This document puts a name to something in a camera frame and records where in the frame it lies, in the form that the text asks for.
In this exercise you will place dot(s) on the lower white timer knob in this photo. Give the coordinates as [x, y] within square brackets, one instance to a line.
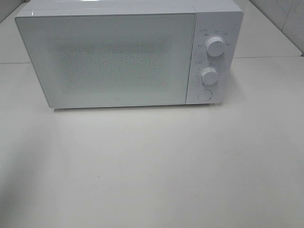
[209, 76]

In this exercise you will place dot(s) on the white microwave door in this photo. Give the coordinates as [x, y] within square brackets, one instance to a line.
[121, 60]

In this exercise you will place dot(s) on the round white door button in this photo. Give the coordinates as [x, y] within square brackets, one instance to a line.
[205, 95]

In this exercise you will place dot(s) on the white microwave oven body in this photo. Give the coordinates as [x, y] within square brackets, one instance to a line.
[212, 17]

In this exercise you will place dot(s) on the upper white control knob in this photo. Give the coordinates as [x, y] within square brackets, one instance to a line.
[215, 45]

